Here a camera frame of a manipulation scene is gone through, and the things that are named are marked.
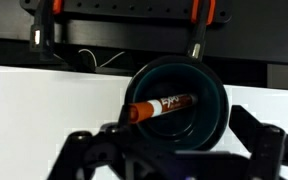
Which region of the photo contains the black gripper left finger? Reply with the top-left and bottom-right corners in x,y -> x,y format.
47,123 -> 132,180

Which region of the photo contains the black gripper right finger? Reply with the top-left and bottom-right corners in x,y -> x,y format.
228,104 -> 288,180

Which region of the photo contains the dark green mug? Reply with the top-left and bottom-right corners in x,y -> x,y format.
118,54 -> 230,153

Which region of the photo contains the red Expo marker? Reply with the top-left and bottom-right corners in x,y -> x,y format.
127,93 -> 199,125

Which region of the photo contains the thin white cable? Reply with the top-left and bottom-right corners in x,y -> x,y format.
78,48 -> 127,69

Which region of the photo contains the black clamp with orange handle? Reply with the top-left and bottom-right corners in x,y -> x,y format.
185,0 -> 217,63
28,0 -> 65,63

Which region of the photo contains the black frame with orange clamps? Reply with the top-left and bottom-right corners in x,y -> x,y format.
18,0 -> 233,24

